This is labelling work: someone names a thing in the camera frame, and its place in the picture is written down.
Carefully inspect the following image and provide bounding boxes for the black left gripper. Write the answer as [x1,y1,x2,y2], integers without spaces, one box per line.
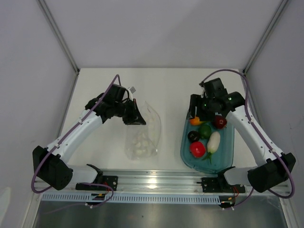
[114,99,146,125]

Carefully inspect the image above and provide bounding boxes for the aluminium corner post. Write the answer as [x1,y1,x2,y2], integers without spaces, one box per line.
[242,0,291,76]
[36,0,80,75]

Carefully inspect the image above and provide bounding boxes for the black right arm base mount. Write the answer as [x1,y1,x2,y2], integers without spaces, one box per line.
[197,177,246,193]

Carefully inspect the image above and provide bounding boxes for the left aluminium corner post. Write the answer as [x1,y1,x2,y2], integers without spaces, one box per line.
[36,0,80,75]

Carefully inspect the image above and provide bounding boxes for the red tomato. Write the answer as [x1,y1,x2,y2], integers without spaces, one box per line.
[189,141,206,158]

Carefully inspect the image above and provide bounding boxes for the white eggplant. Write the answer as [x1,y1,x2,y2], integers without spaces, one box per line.
[203,132,221,164]

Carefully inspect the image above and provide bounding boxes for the orange fruit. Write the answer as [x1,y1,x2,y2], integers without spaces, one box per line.
[189,117,207,126]

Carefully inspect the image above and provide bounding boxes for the dark red apple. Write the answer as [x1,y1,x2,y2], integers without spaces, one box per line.
[212,115,228,130]

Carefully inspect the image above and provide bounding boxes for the right aluminium corner post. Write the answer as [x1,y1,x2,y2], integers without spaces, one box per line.
[242,0,291,76]

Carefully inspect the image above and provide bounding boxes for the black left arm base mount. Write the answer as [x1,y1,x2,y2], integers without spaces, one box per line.
[76,164,118,191]

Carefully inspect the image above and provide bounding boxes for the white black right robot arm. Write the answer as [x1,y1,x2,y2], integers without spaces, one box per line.
[188,78,296,193]

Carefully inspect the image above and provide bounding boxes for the dark purple plum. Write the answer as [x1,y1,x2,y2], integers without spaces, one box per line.
[187,131,200,143]

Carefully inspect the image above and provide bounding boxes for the aluminium front rail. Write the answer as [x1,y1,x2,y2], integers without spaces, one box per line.
[32,169,292,197]

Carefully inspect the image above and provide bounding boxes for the clear zip top bag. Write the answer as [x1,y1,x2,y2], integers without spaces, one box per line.
[124,102,162,160]

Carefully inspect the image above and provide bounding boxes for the white slotted cable duct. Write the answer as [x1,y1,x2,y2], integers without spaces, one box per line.
[41,192,221,205]

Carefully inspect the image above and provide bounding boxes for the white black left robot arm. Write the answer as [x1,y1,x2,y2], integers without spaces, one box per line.
[32,84,146,190]

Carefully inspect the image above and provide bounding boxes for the teal plastic tray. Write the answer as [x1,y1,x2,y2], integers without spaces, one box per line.
[180,120,235,174]

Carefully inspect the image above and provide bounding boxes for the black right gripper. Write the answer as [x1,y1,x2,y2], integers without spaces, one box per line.
[186,95,215,122]

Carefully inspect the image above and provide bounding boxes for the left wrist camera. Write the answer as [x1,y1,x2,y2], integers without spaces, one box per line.
[128,86,136,94]

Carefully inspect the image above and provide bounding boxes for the green lime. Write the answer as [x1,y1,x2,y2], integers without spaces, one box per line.
[198,124,212,139]

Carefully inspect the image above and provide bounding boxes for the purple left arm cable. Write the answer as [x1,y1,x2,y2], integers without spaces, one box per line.
[31,74,121,211]

